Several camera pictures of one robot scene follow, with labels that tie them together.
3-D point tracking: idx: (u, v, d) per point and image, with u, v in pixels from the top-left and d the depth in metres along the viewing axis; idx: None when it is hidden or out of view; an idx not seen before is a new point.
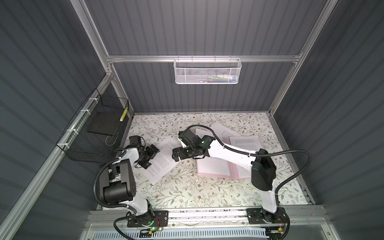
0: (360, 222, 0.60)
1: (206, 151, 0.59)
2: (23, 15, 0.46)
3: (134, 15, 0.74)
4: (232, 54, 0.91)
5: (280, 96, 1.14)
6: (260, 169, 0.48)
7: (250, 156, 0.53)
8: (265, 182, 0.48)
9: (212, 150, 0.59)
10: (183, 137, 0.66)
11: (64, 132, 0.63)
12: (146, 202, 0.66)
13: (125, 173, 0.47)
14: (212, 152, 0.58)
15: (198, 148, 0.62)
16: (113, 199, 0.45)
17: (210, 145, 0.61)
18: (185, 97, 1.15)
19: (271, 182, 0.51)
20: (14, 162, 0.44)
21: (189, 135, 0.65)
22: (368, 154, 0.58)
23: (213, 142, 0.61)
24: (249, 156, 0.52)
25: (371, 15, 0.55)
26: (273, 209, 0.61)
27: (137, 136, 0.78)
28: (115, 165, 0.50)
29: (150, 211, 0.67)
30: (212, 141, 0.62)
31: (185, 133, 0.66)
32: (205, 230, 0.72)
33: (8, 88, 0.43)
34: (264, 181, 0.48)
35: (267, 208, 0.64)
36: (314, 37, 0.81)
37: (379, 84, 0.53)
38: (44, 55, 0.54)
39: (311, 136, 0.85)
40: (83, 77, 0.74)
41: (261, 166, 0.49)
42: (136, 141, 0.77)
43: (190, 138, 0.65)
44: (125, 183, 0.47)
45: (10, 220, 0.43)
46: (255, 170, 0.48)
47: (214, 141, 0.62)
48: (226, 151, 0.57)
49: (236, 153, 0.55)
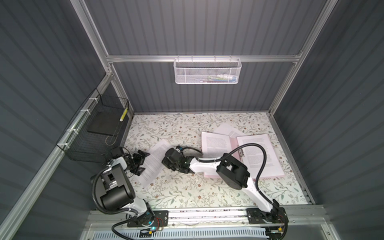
0: (360, 222, 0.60)
1: (190, 169, 0.71)
2: (22, 15, 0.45)
3: (134, 15, 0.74)
4: (232, 54, 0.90)
5: (280, 96, 1.14)
6: (224, 170, 0.57)
7: (216, 162, 0.63)
8: (235, 181, 0.56)
9: (193, 166, 0.70)
10: (169, 156, 0.75)
11: (64, 132, 0.59)
12: (143, 201, 0.68)
13: (121, 178, 0.47)
14: (193, 168, 0.70)
15: (183, 168, 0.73)
16: (114, 205, 0.44)
17: (190, 163, 0.74)
18: (185, 97, 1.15)
19: (242, 181, 0.58)
20: (14, 162, 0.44)
21: (175, 154, 0.74)
22: (368, 153, 0.58)
23: (193, 159, 0.75)
24: (216, 163, 0.62)
25: (371, 15, 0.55)
26: (268, 207, 0.63)
27: (119, 146, 0.77)
28: (108, 173, 0.49)
29: (149, 208, 0.68)
30: (191, 160, 0.75)
31: (172, 153, 0.76)
32: (205, 230, 0.72)
33: (7, 87, 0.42)
34: (232, 180, 0.56)
35: (262, 208, 0.65)
36: (314, 37, 0.81)
37: (378, 84, 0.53)
38: (44, 55, 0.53)
39: (311, 135, 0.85)
40: (83, 77, 0.74)
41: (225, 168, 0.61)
42: (120, 151, 0.75)
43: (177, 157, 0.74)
44: (124, 187, 0.47)
45: (10, 219, 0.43)
46: (221, 173, 0.56)
47: (193, 159, 0.75)
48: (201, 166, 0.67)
49: (206, 163, 0.66)
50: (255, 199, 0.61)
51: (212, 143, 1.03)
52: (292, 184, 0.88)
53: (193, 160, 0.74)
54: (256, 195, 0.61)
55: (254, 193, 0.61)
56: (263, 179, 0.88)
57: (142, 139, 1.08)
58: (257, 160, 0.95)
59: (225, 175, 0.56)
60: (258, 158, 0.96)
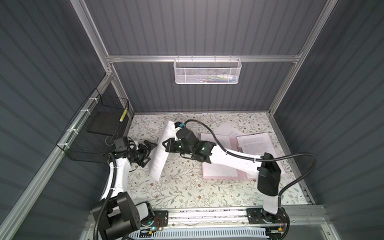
0: (360, 222, 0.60)
1: (207, 159, 0.56)
2: (23, 15, 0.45)
3: (134, 15, 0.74)
4: (232, 54, 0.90)
5: (280, 96, 1.14)
6: (266, 174, 0.46)
7: (256, 162, 0.50)
8: (270, 189, 0.46)
9: (214, 156, 0.56)
10: (183, 137, 0.58)
11: (64, 132, 0.59)
12: (145, 204, 0.67)
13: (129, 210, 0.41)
14: (213, 158, 0.55)
15: (199, 155, 0.58)
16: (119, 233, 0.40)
17: (210, 152, 0.58)
18: (185, 97, 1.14)
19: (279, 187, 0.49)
20: (14, 162, 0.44)
21: (191, 135, 0.57)
22: (368, 154, 0.58)
23: (214, 148, 0.59)
24: (255, 162, 0.50)
25: (371, 15, 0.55)
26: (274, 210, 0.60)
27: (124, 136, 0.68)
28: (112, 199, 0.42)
29: (149, 210, 0.68)
30: (212, 148, 0.59)
31: (187, 134, 0.58)
32: (205, 230, 0.72)
33: (7, 87, 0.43)
34: (270, 187, 0.46)
35: (268, 209, 0.63)
36: (314, 37, 0.81)
37: (378, 84, 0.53)
38: (44, 55, 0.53)
39: (311, 135, 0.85)
40: (83, 77, 0.74)
41: (268, 171, 0.53)
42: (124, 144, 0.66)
43: (191, 140, 0.57)
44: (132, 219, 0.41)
45: (10, 220, 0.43)
46: (260, 175, 0.46)
47: (215, 147, 0.59)
48: (228, 158, 0.54)
49: (241, 159, 0.52)
50: (268, 202, 0.58)
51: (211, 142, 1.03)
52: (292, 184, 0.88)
53: (217, 149, 0.58)
54: (272, 200, 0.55)
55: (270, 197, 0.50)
56: None
57: (142, 139, 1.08)
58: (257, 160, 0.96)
59: (263, 179, 0.45)
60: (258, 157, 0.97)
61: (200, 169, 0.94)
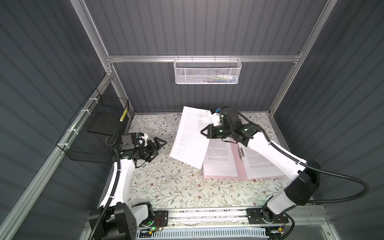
0: (361, 223, 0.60)
1: (245, 141, 0.54)
2: (23, 16, 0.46)
3: (134, 15, 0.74)
4: (232, 54, 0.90)
5: (280, 96, 1.14)
6: (307, 182, 0.42)
7: (300, 164, 0.46)
8: (298, 198, 0.45)
9: (253, 141, 0.53)
10: (227, 115, 0.58)
11: (64, 132, 0.63)
12: (145, 207, 0.64)
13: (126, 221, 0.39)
14: (252, 143, 0.53)
15: (238, 135, 0.56)
16: None
17: (253, 135, 0.55)
18: (185, 97, 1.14)
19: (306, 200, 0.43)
20: (14, 162, 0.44)
21: (233, 117, 0.57)
22: (368, 154, 0.58)
23: (258, 133, 0.55)
24: (298, 165, 0.45)
25: (371, 15, 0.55)
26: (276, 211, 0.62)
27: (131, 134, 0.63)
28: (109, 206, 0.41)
29: (149, 212, 0.67)
30: (256, 132, 0.55)
31: (230, 113, 0.57)
32: (205, 230, 0.72)
33: (7, 88, 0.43)
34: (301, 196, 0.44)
35: (271, 208, 0.64)
36: (314, 37, 0.81)
37: (378, 84, 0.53)
38: (45, 55, 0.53)
39: (311, 135, 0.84)
40: (83, 77, 0.74)
41: (310, 180, 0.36)
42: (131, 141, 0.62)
43: (234, 120, 0.58)
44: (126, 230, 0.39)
45: (9, 220, 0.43)
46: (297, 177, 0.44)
47: (258, 132, 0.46)
48: (269, 149, 0.50)
49: (282, 155, 0.48)
50: (280, 206, 0.59)
51: (212, 143, 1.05)
52: None
53: (260, 135, 0.55)
54: (288, 206, 0.54)
55: (287, 203, 0.54)
56: (263, 179, 0.88)
57: None
58: (258, 161, 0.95)
59: (298, 185, 0.42)
60: (258, 158, 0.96)
61: (200, 169, 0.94)
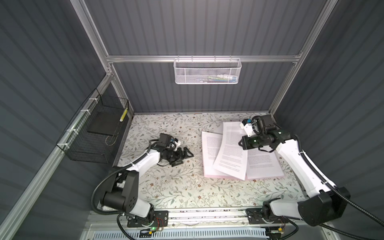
0: (362, 223, 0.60)
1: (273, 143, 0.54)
2: (23, 16, 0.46)
3: (134, 15, 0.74)
4: (232, 54, 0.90)
5: (279, 96, 1.14)
6: (326, 204, 0.39)
7: (325, 184, 0.42)
8: (311, 215, 0.43)
9: (285, 148, 0.50)
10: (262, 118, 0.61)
11: (64, 132, 0.63)
12: (146, 207, 0.63)
13: (128, 187, 0.44)
14: (282, 148, 0.51)
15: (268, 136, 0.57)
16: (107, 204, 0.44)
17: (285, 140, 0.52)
18: (185, 97, 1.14)
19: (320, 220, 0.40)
20: (14, 162, 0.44)
21: (266, 121, 0.59)
22: (368, 154, 0.58)
23: (290, 140, 0.52)
24: (322, 184, 0.42)
25: (371, 15, 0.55)
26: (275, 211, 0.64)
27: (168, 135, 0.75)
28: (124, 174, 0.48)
29: (149, 217, 0.66)
30: (289, 139, 0.52)
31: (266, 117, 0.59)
32: (204, 230, 0.72)
33: (7, 88, 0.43)
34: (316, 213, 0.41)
35: (272, 208, 0.65)
36: (314, 37, 0.81)
37: (378, 84, 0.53)
38: (45, 55, 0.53)
39: (311, 135, 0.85)
40: (83, 77, 0.74)
41: (329, 203, 0.39)
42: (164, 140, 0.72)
43: (266, 124, 0.60)
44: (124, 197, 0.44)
45: (9, 221, 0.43)
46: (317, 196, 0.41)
47: (291, 141, 0.52)
48: (300, 159, 0.47)
49: (311, 169, 0.45)
50: (283, 212, 0.59)
51: (212, 142, 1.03)
52: (292, 184, 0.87)
53: (293, 144, 0.51)
54: (289, 215, 0.56)
55: (290, 213, 0.55)
56: (263, 179, 0.88)
57: (142, 139, 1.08)
58: (257, 161, 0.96)
59: (316, 205, 0.40)
60: (258, 158, 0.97)
61: (200, 169, 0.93)
